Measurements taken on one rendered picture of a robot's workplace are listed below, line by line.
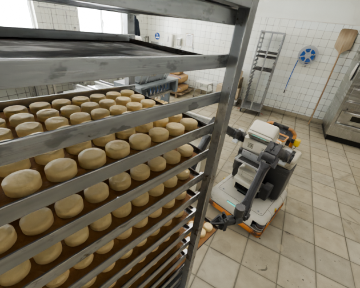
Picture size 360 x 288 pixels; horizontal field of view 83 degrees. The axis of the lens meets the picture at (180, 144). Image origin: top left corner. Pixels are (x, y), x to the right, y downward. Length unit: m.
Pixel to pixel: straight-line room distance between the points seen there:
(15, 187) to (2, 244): 0.10
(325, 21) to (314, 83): 1.27
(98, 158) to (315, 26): 5.65
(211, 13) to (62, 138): 0.34
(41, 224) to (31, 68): 0.27
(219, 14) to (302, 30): 5.37
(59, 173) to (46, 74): 0.17
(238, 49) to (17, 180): 0.49
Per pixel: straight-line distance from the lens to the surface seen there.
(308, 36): 5.83
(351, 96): 4.98
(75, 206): 0.46
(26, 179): 0.40
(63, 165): 0.41
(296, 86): 5.92
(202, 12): 0.44
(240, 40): 0.53
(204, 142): 1.48
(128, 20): 0.84
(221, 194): 2.24
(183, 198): 0.73
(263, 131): 1.75
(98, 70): 0.32
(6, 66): 0.29
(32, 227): 0.45
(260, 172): 1.33
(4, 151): 0.32
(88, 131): 0.34
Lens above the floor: 1.75
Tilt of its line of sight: 30 degrees down
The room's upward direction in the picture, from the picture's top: 7 degrees clockwise
